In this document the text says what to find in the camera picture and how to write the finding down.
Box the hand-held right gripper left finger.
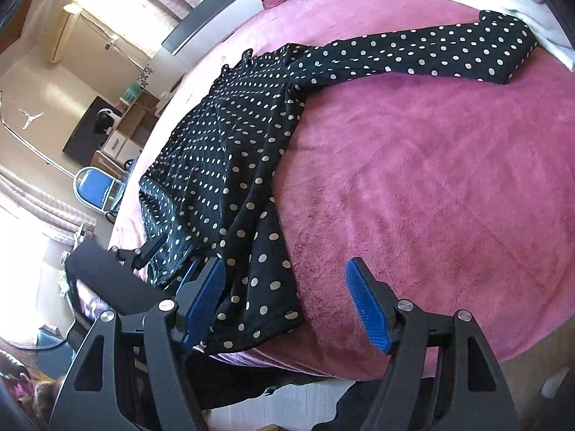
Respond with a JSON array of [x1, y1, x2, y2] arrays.
[[47, 258, 226, 431]]

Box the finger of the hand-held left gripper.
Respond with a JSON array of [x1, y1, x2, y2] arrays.
[[165, 258, 212, 300], [110, 233, 168, 273]]

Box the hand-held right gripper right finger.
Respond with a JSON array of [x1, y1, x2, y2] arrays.
[[345, 257, 522, 431]]

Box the black polka dot garment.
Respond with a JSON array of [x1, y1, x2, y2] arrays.
[[138, 10, 538, 354]]

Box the blue folding chair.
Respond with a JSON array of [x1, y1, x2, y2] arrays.
[[74, 166, 127, 217]]

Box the sheer side curtain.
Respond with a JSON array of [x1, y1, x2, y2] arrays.
[[0, 175, 98, 244]]

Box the white drawer cabinet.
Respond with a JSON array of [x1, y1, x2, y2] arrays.
[[101, 129, 145, 163]]

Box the black monitor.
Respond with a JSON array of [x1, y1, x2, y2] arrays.
[[63, 96, 109, 167]]

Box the pink bed blanket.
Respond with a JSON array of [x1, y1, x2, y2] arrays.
[[74, 0, 575, 378]]

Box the white headphones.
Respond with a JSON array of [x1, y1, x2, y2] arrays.
[[94, 108, 120, 134]]

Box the wooden desk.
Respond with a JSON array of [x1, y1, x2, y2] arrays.
[[90, 91, 159, 180]]

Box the white curved pole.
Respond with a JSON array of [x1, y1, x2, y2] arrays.
[[0, 90, 80, 180]]

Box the teal box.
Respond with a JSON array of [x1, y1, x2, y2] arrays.
[[120, 83, 144, 104]]

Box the wall air conditioner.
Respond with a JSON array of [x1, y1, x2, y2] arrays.
[[49, 4, 82, 63]]

